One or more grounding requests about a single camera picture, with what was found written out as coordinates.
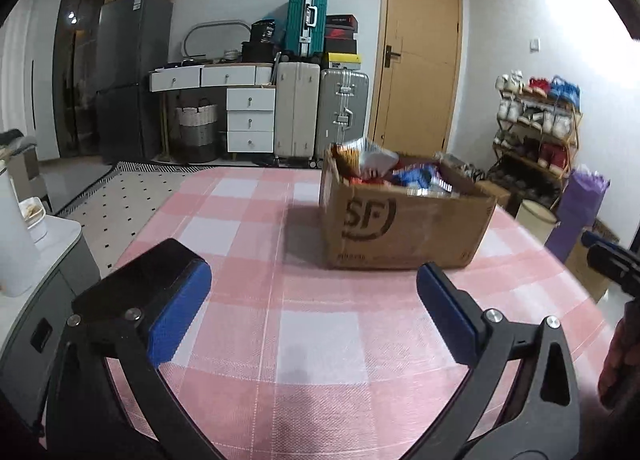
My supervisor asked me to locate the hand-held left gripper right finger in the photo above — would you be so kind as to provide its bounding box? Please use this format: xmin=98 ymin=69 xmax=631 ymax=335
xmin=400 ymin=262 xmax=581 ymax=460

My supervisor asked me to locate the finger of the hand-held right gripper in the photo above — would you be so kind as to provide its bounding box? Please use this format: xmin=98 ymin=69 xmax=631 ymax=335
xmin=581 ymin=231 xmax=640 ymax=298

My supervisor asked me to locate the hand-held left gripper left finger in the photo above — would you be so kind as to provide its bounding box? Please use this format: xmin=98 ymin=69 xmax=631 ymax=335
xmin=45 ymin=238 xmax=226 ymax=460

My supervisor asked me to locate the brown cardboard box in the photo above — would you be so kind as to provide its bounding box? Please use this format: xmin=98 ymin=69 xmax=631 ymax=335
xmin=319 ymin=145 xmax=497 ymax=271

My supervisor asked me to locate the blue snack packet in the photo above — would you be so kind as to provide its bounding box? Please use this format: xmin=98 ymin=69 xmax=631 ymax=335
xmin=392 ymin=162 xmax=441 ymax=191

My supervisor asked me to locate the white red printed snack packet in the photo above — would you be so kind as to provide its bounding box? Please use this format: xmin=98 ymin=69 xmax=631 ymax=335
xmin=332 ymin=136 xmax=401 ymax=180

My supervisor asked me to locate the person's right hand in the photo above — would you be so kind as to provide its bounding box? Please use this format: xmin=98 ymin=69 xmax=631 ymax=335
xmin=597 ymin=297 xmax=640 ymax=411

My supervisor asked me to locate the purple yoga mat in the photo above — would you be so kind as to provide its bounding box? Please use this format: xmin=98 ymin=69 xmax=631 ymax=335
xmin=546 ymin=167 xmax=611 ymax=263

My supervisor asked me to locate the beige waste bin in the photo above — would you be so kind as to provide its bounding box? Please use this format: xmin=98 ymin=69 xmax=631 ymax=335
xmin=515 ymin=200 xmax=560 ymax=243

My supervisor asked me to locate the shoe rack with shoes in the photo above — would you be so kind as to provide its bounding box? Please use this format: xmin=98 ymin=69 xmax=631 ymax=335
xmin=494 ymin=71 xmax=583 ymax=191

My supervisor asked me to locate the wooden shoe rack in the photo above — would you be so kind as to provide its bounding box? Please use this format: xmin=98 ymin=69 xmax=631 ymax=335
xmin=492 ymin=90 xmax=583 ymax=201

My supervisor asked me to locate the small cardboard box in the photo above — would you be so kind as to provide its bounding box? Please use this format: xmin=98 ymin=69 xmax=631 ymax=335
xmin=475 ymin=180 xmax=511 ymax=213

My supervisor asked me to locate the black white patterned rug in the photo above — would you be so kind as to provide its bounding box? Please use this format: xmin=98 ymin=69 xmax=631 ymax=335
xmin=55 ymin=162 xmax=221 ymax=281

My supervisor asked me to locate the pink checked tablecloth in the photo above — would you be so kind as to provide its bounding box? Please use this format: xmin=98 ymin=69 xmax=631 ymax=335
xmin=107 ymin=165 xmax=613 ymax=460

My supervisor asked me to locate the grey white side table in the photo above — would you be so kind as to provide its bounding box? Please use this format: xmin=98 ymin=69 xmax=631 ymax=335
xmin=0 ymin=214 xmax=107 ymax=433

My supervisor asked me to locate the scattered pile of sneakers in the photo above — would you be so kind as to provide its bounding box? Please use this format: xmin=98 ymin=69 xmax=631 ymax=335
xmin=452 ymin=155 xmax=501 ymax=186

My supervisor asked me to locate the white food bowl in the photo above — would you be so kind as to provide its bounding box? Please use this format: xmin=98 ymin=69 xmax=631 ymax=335
xmin=19 ymin=196 xmax=49 ymax=244

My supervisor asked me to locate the blue plastic bag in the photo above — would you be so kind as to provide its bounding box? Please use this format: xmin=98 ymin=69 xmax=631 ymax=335
xmin=549 ymin=77 xmax=582 ymax=106

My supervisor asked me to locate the woven laundry basket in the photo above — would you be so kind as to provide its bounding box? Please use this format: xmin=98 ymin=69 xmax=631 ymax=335
xmin=175 ymin=97 xmax=219 ymax=163

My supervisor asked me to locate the white plastic jug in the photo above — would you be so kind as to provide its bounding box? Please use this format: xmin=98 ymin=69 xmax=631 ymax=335
xmin=0 ymin=167 xmax=42 ymax=298

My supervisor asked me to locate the white drawer dressing table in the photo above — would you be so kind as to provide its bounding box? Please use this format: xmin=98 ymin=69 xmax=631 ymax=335
xmin=148 ymin=62 xmax=277 ymax=161

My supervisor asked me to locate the wooden door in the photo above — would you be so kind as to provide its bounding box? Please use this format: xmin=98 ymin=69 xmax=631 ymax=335
xmin=367 ymin=0 xmax=463 ymax=156

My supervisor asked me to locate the silver suitcase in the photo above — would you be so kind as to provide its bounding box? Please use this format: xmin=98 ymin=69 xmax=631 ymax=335
xmin=316 ymin=69 xmax=370 ymax=161

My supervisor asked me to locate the beige suitcase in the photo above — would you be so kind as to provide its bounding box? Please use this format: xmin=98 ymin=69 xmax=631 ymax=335
xmin=274 ymin=61 xmax=321 ymax=163

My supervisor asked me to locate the grey refrigerator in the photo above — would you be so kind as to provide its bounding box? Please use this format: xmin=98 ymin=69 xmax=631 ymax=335
xmin=95 ymin=0 xmax=173 ymax=163

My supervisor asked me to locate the dark glass cabinet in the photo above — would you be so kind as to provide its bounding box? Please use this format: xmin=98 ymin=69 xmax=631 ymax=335
xmin=52 ymin=0 xmax=123 ymax=158

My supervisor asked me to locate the black case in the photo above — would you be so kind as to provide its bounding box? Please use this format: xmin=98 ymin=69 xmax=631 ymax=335
xmin=241 ymin=41 xmax=281 ymax=63

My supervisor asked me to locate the oval mirror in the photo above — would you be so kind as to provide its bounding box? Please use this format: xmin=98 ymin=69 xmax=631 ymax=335
xmin=182 ymin=20 xmax=253 ymax=58

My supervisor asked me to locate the white wardrobe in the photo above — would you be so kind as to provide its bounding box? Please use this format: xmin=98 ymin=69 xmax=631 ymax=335
xmin=0 ymin=0 xmax=71 ymax=161

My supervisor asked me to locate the black paper bag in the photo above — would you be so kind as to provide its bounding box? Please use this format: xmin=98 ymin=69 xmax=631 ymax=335
xmin=250 ymin=19 xmax=278 ymax=45

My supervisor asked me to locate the teal suitcase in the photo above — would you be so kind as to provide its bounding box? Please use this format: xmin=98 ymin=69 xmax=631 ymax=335
xmin=286 ymin=0 xmax=329 ymax=58

